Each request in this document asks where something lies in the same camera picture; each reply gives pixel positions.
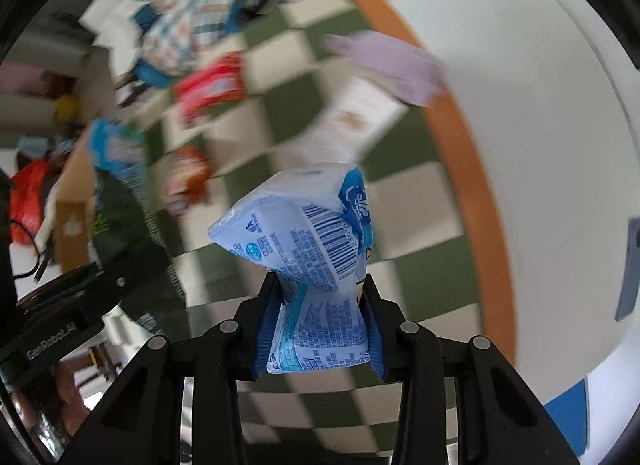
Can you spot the green and white checkered mat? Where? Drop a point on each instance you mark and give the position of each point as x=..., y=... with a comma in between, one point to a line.
x=295, y=100

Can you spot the yellow round object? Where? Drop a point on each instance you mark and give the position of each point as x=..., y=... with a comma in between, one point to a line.
x=67, y=109

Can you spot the red plastic bag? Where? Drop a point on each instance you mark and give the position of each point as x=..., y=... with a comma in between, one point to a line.
x=27, y=195

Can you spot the person's left hand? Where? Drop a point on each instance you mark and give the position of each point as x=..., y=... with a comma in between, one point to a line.
x=72, y=390

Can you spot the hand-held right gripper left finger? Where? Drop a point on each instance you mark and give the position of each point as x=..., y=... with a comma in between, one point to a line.
x=267, y=332

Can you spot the blue and white tissue pack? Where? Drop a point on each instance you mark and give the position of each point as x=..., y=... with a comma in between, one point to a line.
x=320, y=245

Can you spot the dark green packet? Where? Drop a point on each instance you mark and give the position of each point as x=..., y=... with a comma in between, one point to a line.
x=120, y=215

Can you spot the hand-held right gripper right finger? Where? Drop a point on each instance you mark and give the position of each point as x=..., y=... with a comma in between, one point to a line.
x=376, y=345

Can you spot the orange packet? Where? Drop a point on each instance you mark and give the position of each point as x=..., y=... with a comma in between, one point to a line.
x=187, y=170

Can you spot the blue and white packet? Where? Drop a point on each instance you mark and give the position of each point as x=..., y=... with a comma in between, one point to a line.
x=112, y=145

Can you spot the cardboard box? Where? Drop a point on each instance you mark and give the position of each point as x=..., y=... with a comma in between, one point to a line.
x=70, y=225

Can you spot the light purple cloth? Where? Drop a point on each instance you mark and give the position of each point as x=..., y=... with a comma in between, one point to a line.
x=395, y=65

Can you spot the white bin with orange rim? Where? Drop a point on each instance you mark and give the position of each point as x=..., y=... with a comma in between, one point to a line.
x=540, y=110

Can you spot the plaid cloth bag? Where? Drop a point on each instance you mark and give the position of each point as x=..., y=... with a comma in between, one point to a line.
x=175, y=30

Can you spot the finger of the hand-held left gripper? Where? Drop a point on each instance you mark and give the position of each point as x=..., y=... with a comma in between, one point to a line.
x=140, y=277

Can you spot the red packet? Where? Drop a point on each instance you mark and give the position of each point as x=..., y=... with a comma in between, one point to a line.
x=210, y=85

